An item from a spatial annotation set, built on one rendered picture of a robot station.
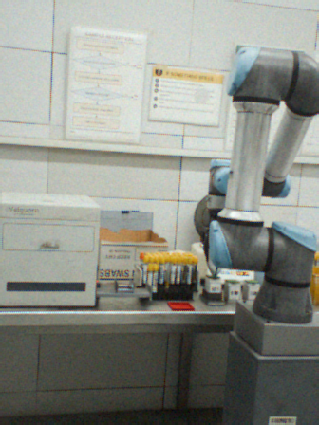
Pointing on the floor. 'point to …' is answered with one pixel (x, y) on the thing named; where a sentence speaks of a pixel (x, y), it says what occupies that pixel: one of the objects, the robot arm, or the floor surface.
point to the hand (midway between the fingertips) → (215, 272)
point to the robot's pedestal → (270, 387)
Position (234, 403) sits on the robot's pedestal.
